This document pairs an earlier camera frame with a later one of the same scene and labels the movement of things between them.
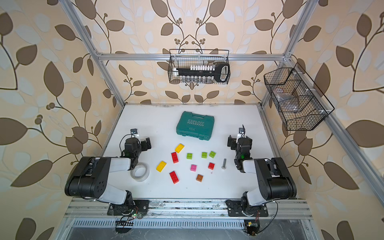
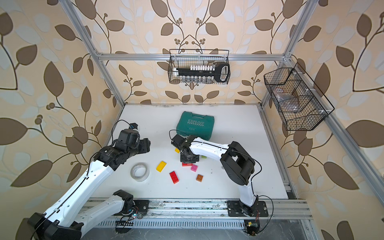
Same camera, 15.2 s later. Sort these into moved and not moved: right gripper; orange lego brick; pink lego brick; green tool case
Moved: right gripper
Not moved: pink lego brick; green tool case; orange lego brick
